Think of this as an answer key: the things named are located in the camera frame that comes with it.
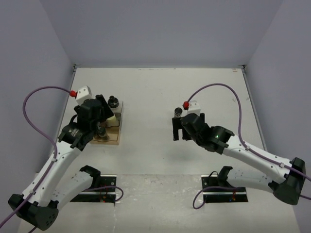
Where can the right aluminium table rail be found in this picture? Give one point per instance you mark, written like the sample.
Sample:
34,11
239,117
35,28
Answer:
243,69

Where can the smoky grey plastic bin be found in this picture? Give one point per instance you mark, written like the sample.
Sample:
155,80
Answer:
118,116

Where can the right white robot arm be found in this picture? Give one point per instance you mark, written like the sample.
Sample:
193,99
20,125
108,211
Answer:
282,177

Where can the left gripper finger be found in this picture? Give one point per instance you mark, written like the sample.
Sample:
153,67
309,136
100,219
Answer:
107,112
95,128

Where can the aluminium table rail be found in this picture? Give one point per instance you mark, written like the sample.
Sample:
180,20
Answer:
243,69
58,100

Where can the clear plastic bin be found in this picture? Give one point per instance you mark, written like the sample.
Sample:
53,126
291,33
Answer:
119,108

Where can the black lid pepper jar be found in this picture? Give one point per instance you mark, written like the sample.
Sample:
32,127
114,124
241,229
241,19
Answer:
178,112
101,134

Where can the left aluminium table rail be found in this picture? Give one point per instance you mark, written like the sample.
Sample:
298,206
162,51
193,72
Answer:
58,100

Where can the black-knob bottle white contents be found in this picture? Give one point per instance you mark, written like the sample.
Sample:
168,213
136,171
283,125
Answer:
113,102

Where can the black lid pepper jar front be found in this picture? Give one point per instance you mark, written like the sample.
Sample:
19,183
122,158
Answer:
101,134

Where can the yellow lid spice bottle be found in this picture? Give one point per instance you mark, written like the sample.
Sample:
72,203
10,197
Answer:
112,122

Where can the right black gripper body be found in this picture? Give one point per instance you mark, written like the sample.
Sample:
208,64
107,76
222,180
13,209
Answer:
197,140

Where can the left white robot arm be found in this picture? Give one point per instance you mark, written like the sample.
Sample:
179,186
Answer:
39,204

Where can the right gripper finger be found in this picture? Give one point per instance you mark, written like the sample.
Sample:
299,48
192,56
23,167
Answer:
185,135
176,123

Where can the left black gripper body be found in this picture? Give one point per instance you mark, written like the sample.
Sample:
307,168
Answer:
99,120

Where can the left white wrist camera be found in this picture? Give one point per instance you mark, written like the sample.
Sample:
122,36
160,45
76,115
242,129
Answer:
83,94

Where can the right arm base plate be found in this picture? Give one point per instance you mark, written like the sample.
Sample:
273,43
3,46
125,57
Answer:
219,195

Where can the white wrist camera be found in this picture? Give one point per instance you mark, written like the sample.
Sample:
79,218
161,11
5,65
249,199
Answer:
192,107
83,94

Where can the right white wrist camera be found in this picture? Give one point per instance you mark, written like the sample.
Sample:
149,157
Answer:
192,107

